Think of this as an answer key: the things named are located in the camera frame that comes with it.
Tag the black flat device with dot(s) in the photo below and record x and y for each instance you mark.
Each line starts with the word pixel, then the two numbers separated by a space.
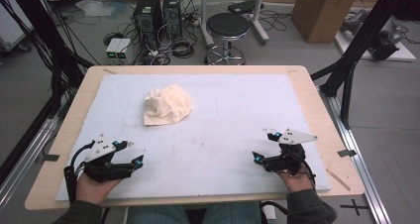
pixel 244 6

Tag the person's right hand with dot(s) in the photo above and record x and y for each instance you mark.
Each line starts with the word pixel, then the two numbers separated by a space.
pixel 297 182

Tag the person's leg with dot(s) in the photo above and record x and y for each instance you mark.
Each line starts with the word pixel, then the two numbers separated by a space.
pixel 158 215
pixel 231 214

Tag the black tape strip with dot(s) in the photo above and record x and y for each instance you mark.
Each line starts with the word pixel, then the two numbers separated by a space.
pixel 346 153
pixel 51 157

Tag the white power supply box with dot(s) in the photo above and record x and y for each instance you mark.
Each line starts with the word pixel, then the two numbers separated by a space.
pixel 111 49
pixel 125 48

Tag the slim black computer tower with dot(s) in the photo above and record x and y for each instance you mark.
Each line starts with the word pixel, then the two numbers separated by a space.
pixel 172 14

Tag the person's right leg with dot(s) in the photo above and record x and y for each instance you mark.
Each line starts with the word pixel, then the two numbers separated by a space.
pixel 231 214

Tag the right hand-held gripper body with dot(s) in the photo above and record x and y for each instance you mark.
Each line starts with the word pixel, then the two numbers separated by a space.
pixel 282 163

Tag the white panel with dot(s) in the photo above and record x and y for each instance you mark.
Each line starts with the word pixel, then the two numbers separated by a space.
pixel 11 22

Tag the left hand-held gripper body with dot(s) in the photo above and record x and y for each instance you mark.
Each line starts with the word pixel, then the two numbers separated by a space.
pixel 105 171

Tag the thin wooden stick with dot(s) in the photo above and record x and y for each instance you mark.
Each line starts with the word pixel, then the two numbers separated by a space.
pixel 338 180

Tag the white metal stand leg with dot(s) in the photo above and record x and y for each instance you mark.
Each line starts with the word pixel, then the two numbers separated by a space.
pixel 204 19
pixel 259 19

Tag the large black computer tower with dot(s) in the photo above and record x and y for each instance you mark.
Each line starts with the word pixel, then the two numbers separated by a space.
pixel 147 19

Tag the black round stool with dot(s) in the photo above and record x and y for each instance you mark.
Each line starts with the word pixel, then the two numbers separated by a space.
pixel 228 24

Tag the person's left leg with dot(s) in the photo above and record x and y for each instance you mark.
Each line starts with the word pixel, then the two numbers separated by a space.
pixel 158 215

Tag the person's left hand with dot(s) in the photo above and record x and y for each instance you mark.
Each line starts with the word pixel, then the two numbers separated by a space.
pixel 94 191

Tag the cardboard box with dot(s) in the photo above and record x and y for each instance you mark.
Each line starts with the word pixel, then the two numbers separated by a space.
pixel 322 16

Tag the grey and black robot device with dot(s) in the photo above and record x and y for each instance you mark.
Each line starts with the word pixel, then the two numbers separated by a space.
pixel 384 42

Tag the aluminium rail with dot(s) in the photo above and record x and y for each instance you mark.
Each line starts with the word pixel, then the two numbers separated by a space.
pixel 356 158
pixel 23 164

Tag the cream cloth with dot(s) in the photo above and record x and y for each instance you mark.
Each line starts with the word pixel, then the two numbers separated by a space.
pixel 168 105

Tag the clear plastic bag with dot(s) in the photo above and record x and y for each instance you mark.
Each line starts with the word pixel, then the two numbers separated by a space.
pixel 95 7

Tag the white board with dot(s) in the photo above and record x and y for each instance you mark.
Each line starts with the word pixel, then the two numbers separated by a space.
pixel 404 54

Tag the black tape cross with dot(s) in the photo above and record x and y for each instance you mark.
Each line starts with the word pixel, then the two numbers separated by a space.
pixel 354 206

